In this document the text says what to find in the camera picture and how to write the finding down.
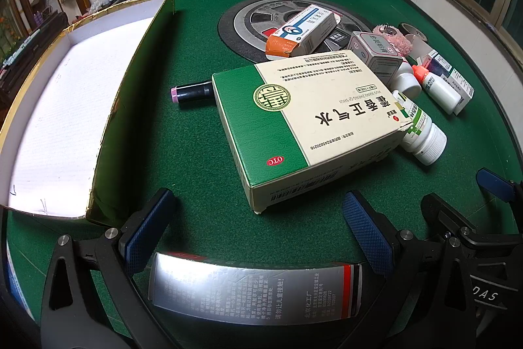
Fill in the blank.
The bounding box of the white bottle red label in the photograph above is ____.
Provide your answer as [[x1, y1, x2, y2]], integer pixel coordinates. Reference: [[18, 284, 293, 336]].
[[388, 61, 422, 100]]

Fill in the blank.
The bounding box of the white dropper bottle orange cap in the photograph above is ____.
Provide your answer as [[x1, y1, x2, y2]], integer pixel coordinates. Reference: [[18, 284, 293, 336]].
[[412, 65, 461, 114]]

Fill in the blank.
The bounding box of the black tube pink cap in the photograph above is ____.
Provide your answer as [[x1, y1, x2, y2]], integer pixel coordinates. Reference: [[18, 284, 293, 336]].
[[170, 80, 214, 105]]

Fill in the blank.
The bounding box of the white blue carton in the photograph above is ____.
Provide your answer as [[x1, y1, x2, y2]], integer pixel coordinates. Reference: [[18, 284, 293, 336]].
[[407, 35, 474, 115]]

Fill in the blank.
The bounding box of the small silver plaster box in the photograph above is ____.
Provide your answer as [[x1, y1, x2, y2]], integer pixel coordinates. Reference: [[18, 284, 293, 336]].
[[348, 31, 403, 85]]

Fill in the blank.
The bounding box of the white bottle green label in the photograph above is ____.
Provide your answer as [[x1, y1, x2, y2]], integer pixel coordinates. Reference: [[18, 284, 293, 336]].
[[392, 90, 448, 166]]

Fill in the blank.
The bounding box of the black tape roll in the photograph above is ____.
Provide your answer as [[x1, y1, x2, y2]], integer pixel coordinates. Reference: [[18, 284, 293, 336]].
[[398, 22, 427, 41]]

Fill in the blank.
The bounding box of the large green white medicine box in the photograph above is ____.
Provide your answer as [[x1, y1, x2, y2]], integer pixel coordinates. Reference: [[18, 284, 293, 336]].
[[212, 50, 412, 214]]

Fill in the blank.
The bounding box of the pink fluffy heart keychain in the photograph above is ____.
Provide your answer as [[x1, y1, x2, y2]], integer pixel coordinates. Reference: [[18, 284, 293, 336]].
[[372, 24, 413, 57]]

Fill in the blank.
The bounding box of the dark mahjong side table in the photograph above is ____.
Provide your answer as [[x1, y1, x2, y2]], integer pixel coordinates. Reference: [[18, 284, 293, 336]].
[[1, 12, 68, 108]]

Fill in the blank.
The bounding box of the long white blue orange box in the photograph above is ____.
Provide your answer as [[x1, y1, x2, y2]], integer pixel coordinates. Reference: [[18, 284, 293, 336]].
[[265, 4, 341, 60]]

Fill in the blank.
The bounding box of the round silver table centre panel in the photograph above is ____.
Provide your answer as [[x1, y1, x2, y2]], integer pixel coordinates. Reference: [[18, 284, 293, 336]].
[[218, 0, 372, 63]]

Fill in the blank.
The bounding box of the gold-rimmed white storage box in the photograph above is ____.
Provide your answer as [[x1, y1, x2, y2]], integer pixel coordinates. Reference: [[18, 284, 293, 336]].
[[1, 0, 176, 220]]

